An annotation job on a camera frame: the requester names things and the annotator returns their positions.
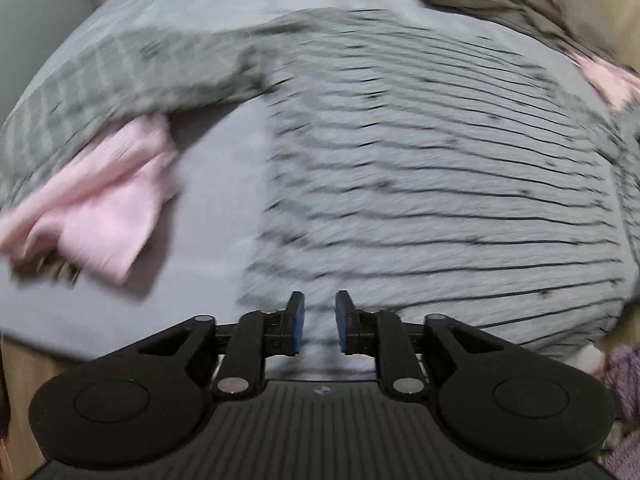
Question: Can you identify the grey striped knit garment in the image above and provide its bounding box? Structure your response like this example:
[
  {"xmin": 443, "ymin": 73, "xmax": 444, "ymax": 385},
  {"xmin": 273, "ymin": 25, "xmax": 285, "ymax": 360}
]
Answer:
[{"xmin": 0, "ymin": 6, "xmax": 640, "ymax": 361}]

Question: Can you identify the purple fuzzy sleeve forearm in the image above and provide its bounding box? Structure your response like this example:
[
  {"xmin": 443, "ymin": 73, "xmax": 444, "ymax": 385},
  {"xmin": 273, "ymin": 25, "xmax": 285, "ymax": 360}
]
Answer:
[{"xmin": 599, "ymin": 346, "xmax": 640, "ymax": 480}]

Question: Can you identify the lavender bed sheet mattress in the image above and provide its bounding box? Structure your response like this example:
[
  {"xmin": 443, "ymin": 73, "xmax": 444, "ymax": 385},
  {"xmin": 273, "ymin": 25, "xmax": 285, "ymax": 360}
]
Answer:
[{"xmin": 0, "ymin": 0, "xmax": 614, "ymax": 363}]

